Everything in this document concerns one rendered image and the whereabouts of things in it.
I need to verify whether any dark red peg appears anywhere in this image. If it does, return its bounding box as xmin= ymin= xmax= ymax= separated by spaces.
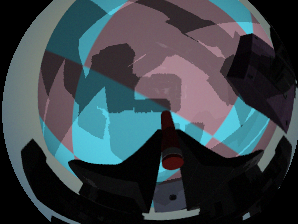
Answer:
xmin=161 ymin=111 xmax=184 ymax=171

